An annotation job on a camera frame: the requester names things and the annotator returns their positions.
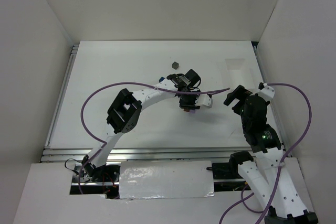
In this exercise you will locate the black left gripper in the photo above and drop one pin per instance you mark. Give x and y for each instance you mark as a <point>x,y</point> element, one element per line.
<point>189,104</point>

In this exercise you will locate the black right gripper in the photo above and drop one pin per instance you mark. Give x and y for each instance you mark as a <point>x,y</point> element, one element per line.
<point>238,98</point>

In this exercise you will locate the aluminium front rail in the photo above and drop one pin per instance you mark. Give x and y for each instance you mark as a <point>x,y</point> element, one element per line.
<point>145,154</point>

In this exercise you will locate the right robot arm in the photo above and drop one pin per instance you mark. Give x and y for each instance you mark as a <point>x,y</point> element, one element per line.
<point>264,169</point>

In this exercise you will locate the silver foil tape sheet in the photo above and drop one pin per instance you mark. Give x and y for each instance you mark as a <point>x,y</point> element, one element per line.
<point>173,179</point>

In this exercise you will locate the grey wood cube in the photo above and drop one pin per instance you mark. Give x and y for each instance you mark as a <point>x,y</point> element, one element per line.
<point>175,65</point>

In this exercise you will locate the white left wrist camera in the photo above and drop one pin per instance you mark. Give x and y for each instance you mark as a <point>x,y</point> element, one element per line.
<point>204,100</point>

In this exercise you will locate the white perforated box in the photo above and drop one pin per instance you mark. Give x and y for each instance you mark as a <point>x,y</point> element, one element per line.
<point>235,72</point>

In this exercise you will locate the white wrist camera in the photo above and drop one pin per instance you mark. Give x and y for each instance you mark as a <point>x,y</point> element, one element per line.
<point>204,100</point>
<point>265,91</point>

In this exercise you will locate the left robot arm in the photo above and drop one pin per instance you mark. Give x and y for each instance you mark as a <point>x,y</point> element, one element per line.
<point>124,112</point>

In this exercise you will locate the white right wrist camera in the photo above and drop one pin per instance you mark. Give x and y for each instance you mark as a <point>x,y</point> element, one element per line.
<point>265,91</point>

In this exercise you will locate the left aluminium side rail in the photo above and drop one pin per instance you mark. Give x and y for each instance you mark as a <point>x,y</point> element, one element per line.
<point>61,96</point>

